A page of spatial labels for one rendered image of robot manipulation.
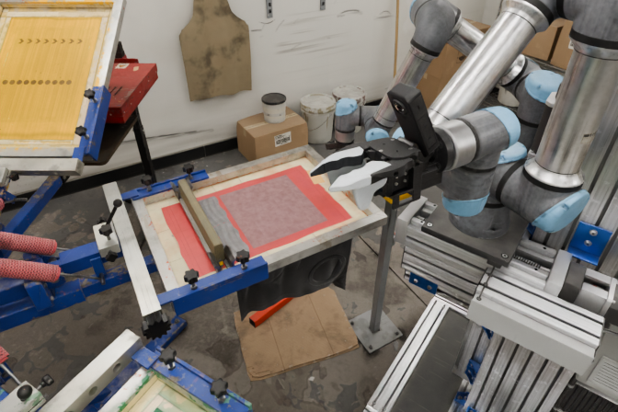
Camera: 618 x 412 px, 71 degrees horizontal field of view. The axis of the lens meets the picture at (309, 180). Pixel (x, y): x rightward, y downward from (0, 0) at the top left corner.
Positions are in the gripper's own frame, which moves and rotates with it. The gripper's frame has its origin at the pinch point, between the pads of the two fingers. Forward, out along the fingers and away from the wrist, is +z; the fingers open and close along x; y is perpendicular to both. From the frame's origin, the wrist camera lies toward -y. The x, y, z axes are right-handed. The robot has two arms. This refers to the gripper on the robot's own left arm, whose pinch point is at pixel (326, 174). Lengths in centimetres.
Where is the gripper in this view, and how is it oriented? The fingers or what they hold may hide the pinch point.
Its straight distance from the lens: 58.9
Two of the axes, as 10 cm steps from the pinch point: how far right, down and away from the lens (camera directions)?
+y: 0.7, 8.7, 4.8
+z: -8.7, 2.9, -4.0
